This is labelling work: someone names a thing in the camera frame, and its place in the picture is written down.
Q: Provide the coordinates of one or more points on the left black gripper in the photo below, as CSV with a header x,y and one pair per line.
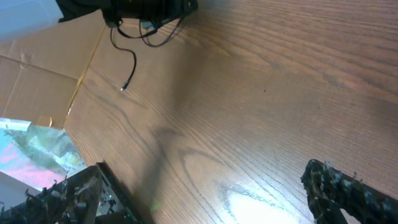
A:
x,y
157,12

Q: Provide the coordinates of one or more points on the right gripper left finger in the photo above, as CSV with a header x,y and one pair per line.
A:
x,y
73,200

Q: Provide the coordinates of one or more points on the brown cardboard panel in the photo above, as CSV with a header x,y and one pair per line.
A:
x,y
40,72

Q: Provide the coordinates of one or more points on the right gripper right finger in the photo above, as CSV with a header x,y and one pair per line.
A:
x,y
329,191

